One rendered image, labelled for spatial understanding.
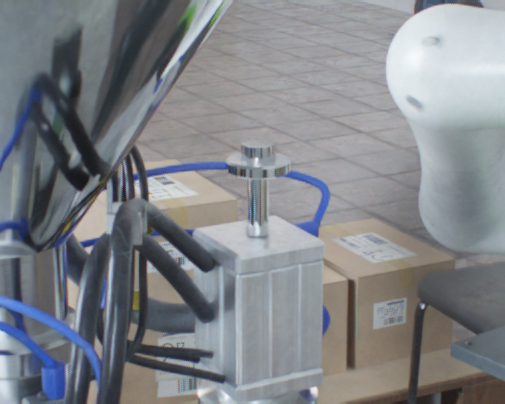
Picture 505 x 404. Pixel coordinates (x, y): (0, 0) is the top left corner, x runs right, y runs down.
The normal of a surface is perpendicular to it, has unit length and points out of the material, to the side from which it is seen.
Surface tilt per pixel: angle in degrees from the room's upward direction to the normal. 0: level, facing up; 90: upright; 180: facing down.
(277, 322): 90
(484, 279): 0
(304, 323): 90
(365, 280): 90
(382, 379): 0
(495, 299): 0
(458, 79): 90
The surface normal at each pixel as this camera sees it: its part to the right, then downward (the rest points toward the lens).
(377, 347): 0.47, 0.26
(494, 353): 0.00, -0.96
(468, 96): -0.13, 0.53
